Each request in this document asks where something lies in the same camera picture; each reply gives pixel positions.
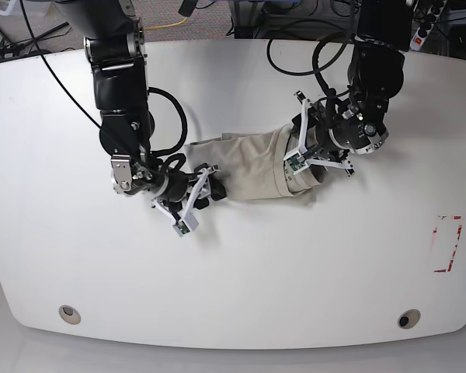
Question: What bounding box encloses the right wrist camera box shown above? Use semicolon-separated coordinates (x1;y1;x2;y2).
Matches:
173;214;199;237

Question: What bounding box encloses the yellow cable on floor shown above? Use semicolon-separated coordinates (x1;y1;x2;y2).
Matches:
145;15;188;31

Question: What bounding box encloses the red tape rectangle marking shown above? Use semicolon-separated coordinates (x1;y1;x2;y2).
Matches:
429;215;463;274

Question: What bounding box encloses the white power strip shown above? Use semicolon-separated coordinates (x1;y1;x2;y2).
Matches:
409;0;447;51

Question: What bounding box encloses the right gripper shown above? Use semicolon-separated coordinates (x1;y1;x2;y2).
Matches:
151;165;227;225

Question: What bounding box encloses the beige T-shirt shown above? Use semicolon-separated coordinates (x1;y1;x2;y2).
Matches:
185;123;327;201

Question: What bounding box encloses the table cable grommet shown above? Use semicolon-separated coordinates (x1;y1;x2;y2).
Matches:
58;305;81;325
398;309;421;329

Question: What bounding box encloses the right table cable grommet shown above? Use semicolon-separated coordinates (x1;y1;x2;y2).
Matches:
398;309;421;329

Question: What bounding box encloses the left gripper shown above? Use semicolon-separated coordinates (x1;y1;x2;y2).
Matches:
290;91;355;178

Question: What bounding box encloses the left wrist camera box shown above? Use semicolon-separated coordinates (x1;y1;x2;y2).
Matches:
283;148;310;175

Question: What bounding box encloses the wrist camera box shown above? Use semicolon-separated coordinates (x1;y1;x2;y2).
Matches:
283;148;310;175
173;214;199;237

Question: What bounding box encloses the black tripod stand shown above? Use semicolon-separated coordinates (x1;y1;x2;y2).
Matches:
0;22;71;63

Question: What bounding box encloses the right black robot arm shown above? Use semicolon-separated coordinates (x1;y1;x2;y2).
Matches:
55;1;226;235

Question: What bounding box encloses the left table cable grommet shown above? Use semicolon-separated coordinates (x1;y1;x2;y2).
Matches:
58;305;81;325

